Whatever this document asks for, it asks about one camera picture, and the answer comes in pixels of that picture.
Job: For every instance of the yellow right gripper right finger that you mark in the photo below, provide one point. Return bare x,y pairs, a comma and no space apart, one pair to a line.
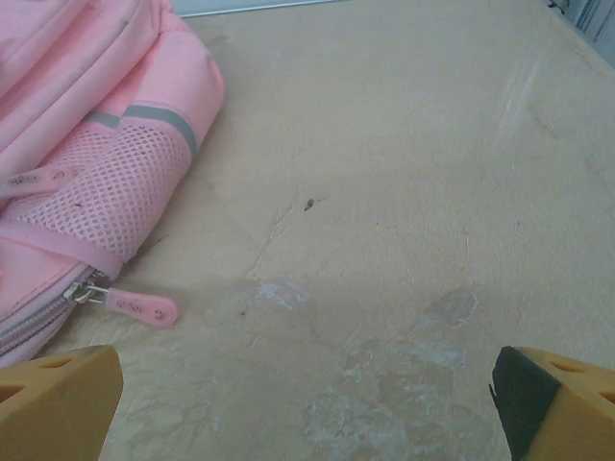
576,422

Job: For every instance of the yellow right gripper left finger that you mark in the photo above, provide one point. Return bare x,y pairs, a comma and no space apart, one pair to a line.
53,413

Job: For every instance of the pink student backpack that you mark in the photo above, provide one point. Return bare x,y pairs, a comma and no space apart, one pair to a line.
96,96

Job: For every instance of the aluminium table edge rail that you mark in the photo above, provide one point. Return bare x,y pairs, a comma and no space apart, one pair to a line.
336,5

